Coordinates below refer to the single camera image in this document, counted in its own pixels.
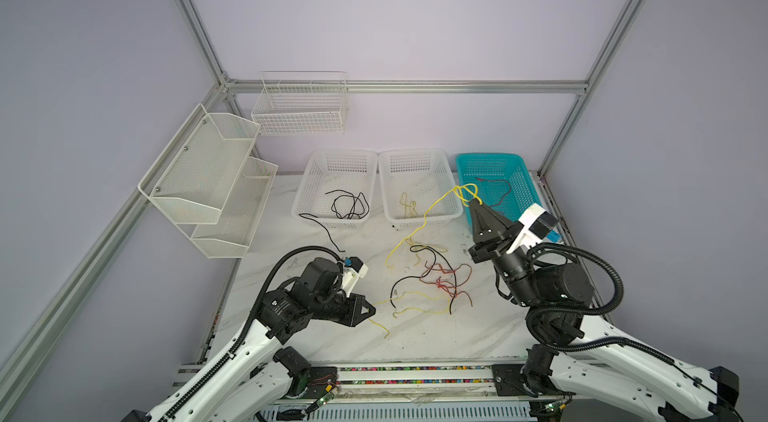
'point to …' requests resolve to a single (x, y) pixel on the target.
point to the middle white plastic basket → (419, 187)
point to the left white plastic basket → (337, 189)
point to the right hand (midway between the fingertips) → (475, 200)
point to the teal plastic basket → (500, 181)
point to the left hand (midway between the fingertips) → (370, 315)
